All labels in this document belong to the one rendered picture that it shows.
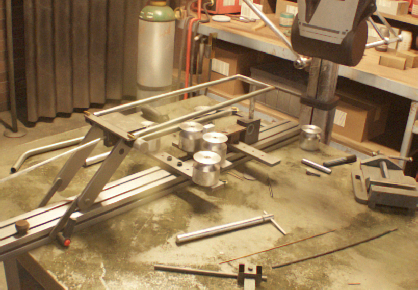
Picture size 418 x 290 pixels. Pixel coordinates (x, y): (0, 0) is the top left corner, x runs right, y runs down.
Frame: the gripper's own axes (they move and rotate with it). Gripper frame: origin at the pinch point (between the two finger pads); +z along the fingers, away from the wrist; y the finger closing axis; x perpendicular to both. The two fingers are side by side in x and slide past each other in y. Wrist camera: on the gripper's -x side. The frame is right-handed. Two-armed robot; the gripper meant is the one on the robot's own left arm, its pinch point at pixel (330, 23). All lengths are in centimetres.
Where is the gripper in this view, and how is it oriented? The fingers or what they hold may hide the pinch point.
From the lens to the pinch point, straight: 102.6
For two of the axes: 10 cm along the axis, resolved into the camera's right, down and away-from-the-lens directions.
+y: 8.1, 2.9, -5.1
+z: -3.5, 9.4, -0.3
